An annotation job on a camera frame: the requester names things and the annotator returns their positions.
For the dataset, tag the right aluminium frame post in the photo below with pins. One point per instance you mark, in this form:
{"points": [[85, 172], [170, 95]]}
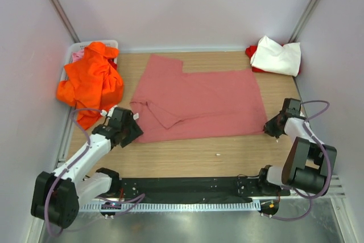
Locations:
{"points": [[303, 20]]}

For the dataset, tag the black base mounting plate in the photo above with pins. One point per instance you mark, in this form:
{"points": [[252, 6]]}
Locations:
{"points": [[203, 190]]}

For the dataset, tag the orange t shirt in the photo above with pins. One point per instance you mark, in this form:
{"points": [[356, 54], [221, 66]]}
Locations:
{"points": [[93, 83]]}

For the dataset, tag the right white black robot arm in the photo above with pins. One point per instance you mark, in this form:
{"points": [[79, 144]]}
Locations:
{"points": [[308, 168]]}

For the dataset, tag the left aluminium frame post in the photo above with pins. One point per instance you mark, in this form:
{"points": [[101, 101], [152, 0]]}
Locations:
{"points": [[65, 20]]}

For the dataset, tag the aluminium frame post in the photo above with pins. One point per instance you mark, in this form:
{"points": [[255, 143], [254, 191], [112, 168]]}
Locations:
{"points": [[65, 20], [303, 20]]}

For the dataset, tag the light pink garment in basket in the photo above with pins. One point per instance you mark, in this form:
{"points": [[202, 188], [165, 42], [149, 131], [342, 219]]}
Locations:
{"points": [[76, 56]]}

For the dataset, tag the white folded t shirt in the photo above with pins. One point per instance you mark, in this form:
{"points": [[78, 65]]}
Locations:
{"points": [[272, 57]]}

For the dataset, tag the red folded t shirt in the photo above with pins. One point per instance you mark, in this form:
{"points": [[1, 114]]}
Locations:
{"points": [[250, 51]]}

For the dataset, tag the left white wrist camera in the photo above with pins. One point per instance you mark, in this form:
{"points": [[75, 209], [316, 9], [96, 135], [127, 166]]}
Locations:
{"points": [[108, 113]]}

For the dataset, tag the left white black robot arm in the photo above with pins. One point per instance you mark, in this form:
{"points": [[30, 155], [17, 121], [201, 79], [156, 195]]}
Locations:
{"points": [[58, 195]]}

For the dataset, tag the pink t shirt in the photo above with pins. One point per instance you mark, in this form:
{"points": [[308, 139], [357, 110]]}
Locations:
{"points": [[171, 104]]}

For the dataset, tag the white plastic basket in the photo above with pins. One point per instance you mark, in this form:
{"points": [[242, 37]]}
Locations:
{"points": [[80, 46]]}

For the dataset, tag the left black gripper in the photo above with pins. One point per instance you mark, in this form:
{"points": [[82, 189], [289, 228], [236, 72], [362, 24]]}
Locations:
{"points": [[129, 130]]}

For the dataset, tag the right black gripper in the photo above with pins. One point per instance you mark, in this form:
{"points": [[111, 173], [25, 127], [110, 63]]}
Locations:
{"points": [[275, 125]]}

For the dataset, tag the slotted cable duct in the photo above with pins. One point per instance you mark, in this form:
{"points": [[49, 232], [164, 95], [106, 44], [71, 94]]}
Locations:
{"points": [[99, 206]]}

